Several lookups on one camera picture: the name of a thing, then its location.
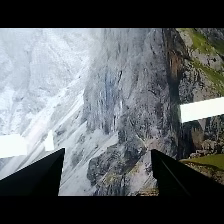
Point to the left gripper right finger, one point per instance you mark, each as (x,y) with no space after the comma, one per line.
(180,181)

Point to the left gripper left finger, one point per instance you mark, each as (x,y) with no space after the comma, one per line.
(36,178)

